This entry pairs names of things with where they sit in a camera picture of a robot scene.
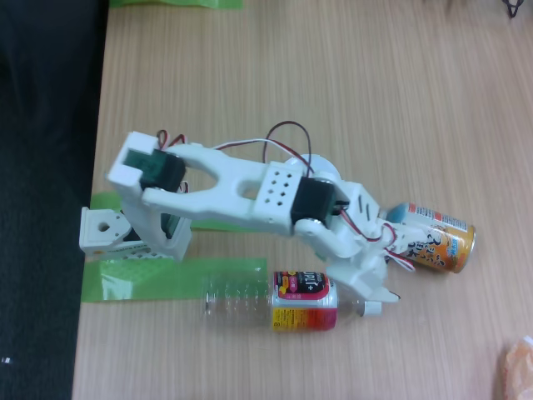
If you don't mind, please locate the clear plastic bottle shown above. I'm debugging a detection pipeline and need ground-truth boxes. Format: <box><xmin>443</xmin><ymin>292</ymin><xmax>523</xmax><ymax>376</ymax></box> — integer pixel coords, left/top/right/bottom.
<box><xmin>199</xmin><ymin>270</ymin><xmax>383</xmax><ymax>334</ymax></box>

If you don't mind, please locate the orange blue aluminium bottle can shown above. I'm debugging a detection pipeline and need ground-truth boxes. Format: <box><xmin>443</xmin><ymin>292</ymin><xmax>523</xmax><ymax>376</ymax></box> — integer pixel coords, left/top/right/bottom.
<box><xmin>385</xmin><ymin>202</ymin><xmax>477</xmax><ymax>275</ymax></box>

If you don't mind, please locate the small white round plate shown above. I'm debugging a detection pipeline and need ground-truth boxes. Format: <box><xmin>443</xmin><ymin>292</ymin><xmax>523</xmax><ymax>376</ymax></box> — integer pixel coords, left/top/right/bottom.
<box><xmin>286</xmin><ymin>153</ymin><xmax>345</xmax><ymax>184</ymax></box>

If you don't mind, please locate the long green tape strip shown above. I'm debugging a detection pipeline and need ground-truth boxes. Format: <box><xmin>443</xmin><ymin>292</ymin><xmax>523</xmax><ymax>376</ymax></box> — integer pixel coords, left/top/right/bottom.
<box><xmin>81</xmin><ymin>257</ymin><xmax>267</xmax><ymax>304</ymax></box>

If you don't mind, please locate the short green tape strip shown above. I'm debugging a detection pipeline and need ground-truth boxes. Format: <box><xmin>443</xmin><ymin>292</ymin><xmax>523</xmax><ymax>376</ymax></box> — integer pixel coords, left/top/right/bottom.
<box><xmin>89</xmin><ymin>191</ymin><xmax>259</xmax><ymax>233</ymax></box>

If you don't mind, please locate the green tape at table edge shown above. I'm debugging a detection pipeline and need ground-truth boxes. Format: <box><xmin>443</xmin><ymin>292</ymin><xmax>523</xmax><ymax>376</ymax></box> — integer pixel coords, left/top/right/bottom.
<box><xmin>108</xmin><ymin>0</ymin><xmax>243</xmax><ymax>10</ymax></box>

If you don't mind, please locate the red white servo cable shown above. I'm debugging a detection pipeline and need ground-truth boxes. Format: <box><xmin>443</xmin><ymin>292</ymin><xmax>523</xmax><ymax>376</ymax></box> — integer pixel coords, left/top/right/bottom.
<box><xmin>214</xmin><ymin>120</ymin><xmax>316</xmax><ymax>178</ymax></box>

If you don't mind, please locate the black cable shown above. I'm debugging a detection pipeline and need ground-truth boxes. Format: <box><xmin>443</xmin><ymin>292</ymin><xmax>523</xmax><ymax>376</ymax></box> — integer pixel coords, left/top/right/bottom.
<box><xmin>501</xmin><ymin>0</ymin><xmax>526</xmax><ymax>20</ymax></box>

